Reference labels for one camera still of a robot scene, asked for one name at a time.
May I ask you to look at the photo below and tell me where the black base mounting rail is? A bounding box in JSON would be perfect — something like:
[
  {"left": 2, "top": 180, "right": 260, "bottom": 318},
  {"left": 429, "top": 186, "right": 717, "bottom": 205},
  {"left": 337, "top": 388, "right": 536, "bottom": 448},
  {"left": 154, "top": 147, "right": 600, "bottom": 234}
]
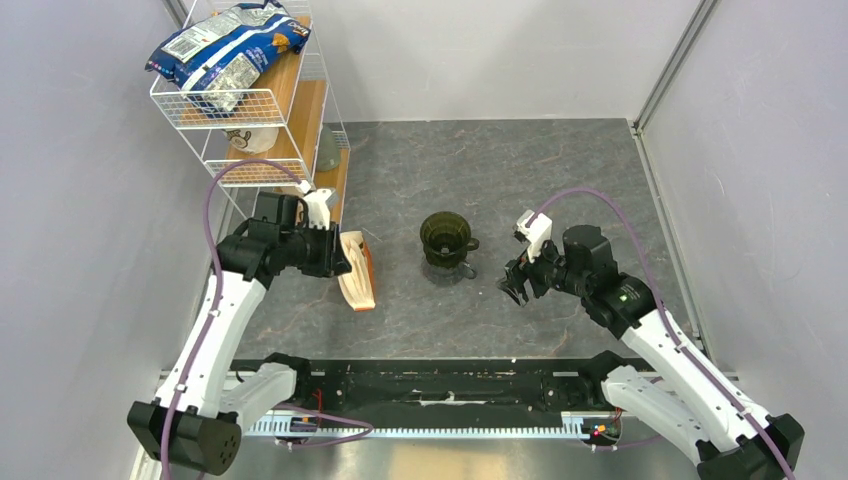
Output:
[{"left": 276, "top": 358, "right": 618, "bottom": 430}]

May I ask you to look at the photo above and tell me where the clear glass coffee server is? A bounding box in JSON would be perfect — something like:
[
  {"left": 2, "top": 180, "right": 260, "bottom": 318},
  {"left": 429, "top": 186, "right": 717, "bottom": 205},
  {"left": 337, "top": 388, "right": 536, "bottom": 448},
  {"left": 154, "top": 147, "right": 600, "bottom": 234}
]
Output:
[{"left": 421, "top": 260, "right": 478, "bottom": 287}]

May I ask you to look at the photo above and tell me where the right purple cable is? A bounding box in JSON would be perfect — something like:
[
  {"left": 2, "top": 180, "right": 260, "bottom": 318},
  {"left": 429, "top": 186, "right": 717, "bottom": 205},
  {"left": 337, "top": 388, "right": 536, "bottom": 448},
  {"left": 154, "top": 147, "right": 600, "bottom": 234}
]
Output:
[{"left": 526, "top": 186, "right": 796, "bottom": 480}]

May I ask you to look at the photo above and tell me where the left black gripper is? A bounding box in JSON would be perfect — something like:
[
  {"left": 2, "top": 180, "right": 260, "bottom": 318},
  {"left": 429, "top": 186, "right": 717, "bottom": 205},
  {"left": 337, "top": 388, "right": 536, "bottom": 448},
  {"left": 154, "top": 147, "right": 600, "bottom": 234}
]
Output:
[{"left": 280, "top": 219, "right": 352, "bottom": 278}]

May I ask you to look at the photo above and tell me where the aluminium corner frame post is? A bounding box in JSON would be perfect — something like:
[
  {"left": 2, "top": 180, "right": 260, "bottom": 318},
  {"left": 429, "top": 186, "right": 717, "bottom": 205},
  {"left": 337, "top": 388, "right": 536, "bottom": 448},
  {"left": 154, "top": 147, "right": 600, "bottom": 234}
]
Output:
[{"left": 632, "top": 0, "right": 720, "bottom": 134}]

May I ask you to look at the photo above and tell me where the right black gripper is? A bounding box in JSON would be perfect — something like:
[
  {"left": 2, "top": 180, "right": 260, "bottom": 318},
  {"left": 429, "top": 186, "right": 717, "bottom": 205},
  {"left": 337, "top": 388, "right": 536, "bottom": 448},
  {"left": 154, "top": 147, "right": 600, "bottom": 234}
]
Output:
[{"left": 495, "top": 232, "right": 589, "bottom": 307}]

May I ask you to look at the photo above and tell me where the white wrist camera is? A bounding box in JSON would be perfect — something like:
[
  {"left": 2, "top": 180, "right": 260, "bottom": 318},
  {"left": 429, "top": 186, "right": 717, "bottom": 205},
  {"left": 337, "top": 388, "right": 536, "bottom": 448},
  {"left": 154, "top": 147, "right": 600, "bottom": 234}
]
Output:
[
  {"left": 514, "top": 210, "right": 553, "bottom": 263},
  {"left": 302, "top": 188, "right": 339, "bottom": 230}
]

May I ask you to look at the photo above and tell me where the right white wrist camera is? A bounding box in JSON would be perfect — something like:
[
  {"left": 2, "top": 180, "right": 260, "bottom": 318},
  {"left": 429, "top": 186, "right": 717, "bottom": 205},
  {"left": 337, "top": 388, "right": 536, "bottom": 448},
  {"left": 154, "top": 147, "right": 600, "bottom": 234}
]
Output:
[{"left": 514, "top": 210, "right": 553, "bottom": 263}]

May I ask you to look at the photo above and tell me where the white cable duct strip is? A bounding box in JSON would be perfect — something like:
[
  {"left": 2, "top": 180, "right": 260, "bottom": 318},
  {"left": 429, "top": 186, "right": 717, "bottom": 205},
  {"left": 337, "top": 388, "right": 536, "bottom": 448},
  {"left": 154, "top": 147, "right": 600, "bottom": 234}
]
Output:
[{"left": 245, "top": 410, "right": 620, "bottom": 442}]

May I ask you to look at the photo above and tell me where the purple cable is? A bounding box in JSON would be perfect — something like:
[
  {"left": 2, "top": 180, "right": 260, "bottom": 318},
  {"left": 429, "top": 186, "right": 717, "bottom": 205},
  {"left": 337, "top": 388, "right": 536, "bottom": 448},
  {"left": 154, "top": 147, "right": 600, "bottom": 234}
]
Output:
[
  {"left": 158, "top": 158, "right": 376, "bottom": 480},
  {"left": 526, "top": 186, "right": 796, "bottom": 480}
]

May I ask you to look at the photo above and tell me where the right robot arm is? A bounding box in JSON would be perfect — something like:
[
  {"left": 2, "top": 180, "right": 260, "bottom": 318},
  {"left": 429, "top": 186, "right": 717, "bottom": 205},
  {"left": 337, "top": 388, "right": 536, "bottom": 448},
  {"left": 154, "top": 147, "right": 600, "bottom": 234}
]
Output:
[{"left": 498, "top": 216, "right": 805, "bottom": 479}]

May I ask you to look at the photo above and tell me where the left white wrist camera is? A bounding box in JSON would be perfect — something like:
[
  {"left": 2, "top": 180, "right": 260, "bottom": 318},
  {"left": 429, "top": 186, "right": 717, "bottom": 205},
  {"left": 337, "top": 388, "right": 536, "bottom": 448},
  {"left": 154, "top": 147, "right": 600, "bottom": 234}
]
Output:
[{"left": 302, "top": 188, "right": 339, "bottom": 230}]

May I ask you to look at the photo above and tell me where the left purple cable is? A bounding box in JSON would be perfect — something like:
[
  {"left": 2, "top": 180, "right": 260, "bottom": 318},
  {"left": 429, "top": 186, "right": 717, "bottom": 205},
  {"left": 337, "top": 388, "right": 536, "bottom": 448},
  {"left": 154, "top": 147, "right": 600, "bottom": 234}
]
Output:
[{"left": 158, "top": 158, "right": 376, "bottom": 480}]

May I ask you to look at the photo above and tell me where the blue snack bag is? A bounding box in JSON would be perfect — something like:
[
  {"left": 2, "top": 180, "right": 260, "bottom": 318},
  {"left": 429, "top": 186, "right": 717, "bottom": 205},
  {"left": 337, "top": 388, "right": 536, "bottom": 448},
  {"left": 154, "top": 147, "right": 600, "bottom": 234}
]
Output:
[{"left": 144, "top": 1, "right": 312, "bottom": 118}]

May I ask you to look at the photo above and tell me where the grey green cone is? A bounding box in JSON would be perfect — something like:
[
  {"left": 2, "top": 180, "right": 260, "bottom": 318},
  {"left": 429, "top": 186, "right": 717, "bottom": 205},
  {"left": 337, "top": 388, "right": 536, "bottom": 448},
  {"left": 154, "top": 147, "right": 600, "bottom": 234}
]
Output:
[{"left": 315, "top": 125, "right": 341, "bottom": 172}]

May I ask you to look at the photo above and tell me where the dark green coffee dripper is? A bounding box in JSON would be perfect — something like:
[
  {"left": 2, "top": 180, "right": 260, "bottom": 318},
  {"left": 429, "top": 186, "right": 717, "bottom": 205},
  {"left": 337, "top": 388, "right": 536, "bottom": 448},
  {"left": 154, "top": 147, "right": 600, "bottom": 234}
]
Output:
[{"left": 419, "top": 211, "right": 480, "bottom": 269}]

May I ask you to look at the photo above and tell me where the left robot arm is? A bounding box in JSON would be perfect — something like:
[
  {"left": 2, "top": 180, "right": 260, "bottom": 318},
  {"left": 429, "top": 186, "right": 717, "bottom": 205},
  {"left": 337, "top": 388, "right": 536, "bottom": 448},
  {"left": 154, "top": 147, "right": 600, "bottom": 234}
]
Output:
[{"left": 127, "top": 188, "right": 352, "bottom": 479}]

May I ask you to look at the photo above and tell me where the white wire wooden shelf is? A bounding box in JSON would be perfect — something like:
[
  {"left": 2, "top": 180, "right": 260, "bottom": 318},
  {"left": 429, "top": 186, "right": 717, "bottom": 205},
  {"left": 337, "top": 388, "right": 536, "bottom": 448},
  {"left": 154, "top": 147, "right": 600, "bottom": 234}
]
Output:
[{"left": 150, "top": 1, "right": 350, "bottom": 222}]

